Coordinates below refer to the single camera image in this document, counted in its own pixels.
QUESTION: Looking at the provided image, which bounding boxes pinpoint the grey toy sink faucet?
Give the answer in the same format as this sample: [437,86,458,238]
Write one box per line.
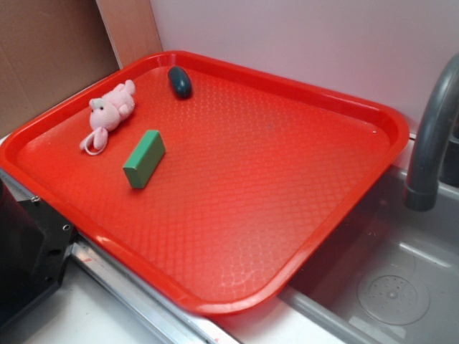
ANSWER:
[404,54,458,211]

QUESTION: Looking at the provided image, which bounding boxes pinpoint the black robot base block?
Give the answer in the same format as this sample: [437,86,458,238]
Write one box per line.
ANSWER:
[1,183,75,330]

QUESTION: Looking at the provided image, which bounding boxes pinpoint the red plastic serving tray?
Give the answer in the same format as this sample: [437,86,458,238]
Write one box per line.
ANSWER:
[1,52,409,315]

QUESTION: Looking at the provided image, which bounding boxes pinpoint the brown cardboard panel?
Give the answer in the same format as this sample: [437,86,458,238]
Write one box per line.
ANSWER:
[1,1,118,136]

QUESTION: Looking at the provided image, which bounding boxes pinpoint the grey plastic sink basin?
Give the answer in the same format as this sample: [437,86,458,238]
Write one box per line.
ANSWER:
[280,167,458,343]

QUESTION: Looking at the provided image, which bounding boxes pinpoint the light wooden board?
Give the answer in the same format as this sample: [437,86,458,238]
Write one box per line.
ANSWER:
[96,0,163,68]

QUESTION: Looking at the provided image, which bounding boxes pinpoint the green rectangular block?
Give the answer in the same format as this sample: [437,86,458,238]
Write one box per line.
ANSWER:
[123,130,166,188]

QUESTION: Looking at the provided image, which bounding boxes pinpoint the dark green plastic pickle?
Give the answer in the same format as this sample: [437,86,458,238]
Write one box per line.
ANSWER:
[168,66,192,99]

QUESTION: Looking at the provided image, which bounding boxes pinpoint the pink plush pig toy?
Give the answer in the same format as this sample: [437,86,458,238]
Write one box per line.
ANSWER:
[80,80,136,156]

